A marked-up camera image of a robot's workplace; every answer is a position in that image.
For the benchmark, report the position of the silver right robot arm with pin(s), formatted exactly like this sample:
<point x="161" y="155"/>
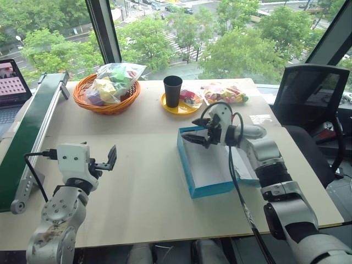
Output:
<point x="288" y="209"/>

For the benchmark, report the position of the grey rounded shape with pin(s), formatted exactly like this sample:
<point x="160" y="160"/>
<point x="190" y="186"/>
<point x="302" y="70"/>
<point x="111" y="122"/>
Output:
<point x="140" y="254"/>

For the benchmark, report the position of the red and white object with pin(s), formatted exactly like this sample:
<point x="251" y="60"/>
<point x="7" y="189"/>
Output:
<point x="328" y="127"/>

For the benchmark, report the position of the dark window pillar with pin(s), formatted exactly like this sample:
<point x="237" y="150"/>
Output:
<point x="104" y="30"/>

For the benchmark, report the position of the large clear bag of sweets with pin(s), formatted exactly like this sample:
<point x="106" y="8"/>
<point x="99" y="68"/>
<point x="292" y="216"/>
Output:
<point x="225" y="93"/>

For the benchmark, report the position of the yellow plate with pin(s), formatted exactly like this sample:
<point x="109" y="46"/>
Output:
<point x="187" y="111"/>

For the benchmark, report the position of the orange woven basket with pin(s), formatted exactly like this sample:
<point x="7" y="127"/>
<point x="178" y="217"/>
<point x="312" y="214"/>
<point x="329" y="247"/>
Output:
<point x="104" y="110"/>

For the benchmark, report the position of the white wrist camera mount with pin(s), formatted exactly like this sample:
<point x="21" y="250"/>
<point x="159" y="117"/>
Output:
<point x="71" y="158"/>
<point x="220" y="110"/>

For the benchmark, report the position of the small clear bag of sweets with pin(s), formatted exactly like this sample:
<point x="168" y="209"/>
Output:
<point x="191" y="97"/>

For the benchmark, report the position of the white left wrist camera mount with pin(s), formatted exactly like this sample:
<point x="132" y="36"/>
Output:
<point x="71" y="158"/>

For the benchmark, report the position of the open laptop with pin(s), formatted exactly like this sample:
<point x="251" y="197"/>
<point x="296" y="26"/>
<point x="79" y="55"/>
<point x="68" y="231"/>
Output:
<point x="11" y="82"/>

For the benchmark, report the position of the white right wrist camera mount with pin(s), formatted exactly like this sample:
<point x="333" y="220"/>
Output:
<point x="220" y="110"/>

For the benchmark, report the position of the black plastic cup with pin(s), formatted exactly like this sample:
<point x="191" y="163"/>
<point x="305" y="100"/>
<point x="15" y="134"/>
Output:
<point x="172" y="92"/>

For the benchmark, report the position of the green conveyor belt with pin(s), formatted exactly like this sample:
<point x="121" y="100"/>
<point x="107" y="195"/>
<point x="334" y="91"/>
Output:
<point x="24" y="129"/>

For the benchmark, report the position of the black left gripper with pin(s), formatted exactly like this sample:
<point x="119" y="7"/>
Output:
<point x="103" y="167"/>

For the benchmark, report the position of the clear bag of colourful toys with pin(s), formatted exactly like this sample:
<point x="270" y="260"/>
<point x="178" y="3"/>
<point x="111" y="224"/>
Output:
<point x="115" y="79"/>

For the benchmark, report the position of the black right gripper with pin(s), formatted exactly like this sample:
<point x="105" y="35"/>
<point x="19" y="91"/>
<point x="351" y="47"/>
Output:
<point x="214" y="132"/>

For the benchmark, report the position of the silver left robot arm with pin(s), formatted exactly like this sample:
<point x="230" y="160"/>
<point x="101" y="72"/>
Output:
<point x="60" y="211"/>

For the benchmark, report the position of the black mesh office chair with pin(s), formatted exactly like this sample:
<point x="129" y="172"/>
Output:
<point x="302" y="90"/>

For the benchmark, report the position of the blue cardboard shoe box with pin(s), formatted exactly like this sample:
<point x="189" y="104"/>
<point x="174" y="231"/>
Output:
<point x="209" y="189"/>

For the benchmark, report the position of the dark slanted window frame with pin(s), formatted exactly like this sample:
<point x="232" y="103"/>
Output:
<point x="332" y="35"/>

